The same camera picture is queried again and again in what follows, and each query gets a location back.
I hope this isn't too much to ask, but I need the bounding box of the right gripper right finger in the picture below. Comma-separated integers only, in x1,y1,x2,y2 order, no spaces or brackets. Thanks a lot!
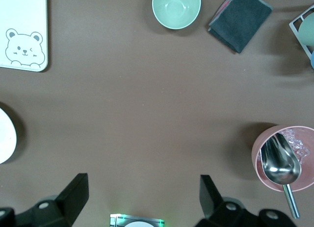
195,175,295,227

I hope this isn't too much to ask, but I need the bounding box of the pink bowl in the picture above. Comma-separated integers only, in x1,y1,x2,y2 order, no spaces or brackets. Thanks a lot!
251,125,314,193

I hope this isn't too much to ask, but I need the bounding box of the white wire cup rack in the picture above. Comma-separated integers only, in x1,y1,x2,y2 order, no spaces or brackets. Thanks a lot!
288,2,314,63

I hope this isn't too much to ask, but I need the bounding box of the pale green cup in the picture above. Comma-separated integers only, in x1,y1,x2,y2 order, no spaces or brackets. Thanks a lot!
298,12,314,47

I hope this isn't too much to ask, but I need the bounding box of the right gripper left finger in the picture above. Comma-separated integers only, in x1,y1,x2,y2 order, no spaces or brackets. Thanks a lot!
0,173,89,227

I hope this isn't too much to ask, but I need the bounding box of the metal scoop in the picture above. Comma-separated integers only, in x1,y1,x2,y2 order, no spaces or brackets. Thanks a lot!
260,132,302,219

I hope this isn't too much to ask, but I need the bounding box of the light green bowl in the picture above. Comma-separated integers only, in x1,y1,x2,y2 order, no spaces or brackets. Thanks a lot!
152,0,202,30

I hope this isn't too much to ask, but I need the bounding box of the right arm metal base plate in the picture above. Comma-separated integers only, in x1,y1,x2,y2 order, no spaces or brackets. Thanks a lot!
109,213,165,227

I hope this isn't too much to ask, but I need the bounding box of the cream tray with bear print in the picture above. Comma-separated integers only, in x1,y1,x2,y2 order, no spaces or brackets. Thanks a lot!
0,0,49,73

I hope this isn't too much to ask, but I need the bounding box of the dark grey folded cloth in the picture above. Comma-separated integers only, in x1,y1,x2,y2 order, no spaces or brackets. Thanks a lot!
208,0,274,54

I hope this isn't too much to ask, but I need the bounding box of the white round plate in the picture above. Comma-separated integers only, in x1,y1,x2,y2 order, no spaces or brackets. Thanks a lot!
0,106,17,164

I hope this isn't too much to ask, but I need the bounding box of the clear crumpled plastic ice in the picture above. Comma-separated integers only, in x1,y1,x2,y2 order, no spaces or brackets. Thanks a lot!
281,128,312,164

